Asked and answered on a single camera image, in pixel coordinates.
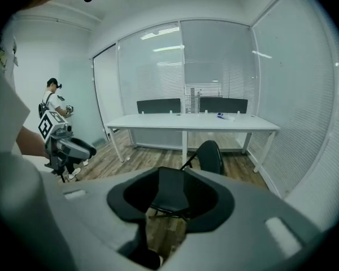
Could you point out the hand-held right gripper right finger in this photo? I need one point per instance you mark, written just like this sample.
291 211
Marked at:
251 230

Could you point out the person's white printed shirt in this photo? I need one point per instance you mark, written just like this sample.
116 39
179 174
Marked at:
5 109

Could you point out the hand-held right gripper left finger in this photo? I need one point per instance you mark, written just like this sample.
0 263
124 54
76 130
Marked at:
87 222

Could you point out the blue and white tube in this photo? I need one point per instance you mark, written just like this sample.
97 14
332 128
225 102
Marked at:
224 117

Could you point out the white office desk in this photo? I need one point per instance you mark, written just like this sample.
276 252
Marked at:
186 121

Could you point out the person's left forearm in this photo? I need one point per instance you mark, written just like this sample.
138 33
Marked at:
31 143

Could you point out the black desk partition panel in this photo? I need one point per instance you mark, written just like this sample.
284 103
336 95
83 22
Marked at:
223 105
158 106

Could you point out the frosted glass door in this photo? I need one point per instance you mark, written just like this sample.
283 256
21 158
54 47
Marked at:
79 95

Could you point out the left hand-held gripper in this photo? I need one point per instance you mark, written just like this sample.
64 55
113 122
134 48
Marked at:
49 123

